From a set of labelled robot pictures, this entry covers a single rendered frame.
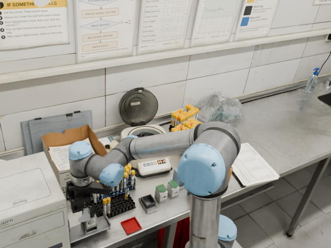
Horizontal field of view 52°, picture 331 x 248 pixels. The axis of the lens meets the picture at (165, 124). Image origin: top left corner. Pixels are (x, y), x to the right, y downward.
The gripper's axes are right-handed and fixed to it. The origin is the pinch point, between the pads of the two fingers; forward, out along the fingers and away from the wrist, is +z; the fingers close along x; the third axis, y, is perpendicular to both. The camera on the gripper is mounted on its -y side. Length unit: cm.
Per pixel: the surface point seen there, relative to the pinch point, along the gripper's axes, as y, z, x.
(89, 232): 1.1, 6.2, 2.6
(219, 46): -102, -35, -56
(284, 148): -123, 12, -6
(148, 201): -29.4, 10.0, -3.7
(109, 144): -27, 4, -43
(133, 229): -16.7, 11.2, 5.9
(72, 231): 6.7, 7.3, -1.6
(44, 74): -1, -34, -56
